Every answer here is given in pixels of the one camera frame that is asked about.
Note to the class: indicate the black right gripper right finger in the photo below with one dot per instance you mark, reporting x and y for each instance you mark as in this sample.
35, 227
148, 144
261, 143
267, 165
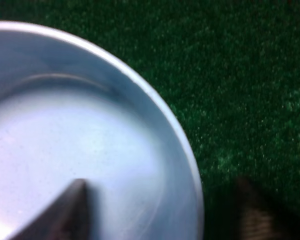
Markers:
259, 217

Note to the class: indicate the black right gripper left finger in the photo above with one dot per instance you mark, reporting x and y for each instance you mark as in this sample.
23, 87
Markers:
67, 218

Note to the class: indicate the dark green carpet mat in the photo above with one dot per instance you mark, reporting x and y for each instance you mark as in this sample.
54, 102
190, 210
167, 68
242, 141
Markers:
228, 69

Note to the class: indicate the light blue bowl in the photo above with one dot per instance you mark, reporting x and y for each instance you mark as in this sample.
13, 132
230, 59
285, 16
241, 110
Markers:
71, 110

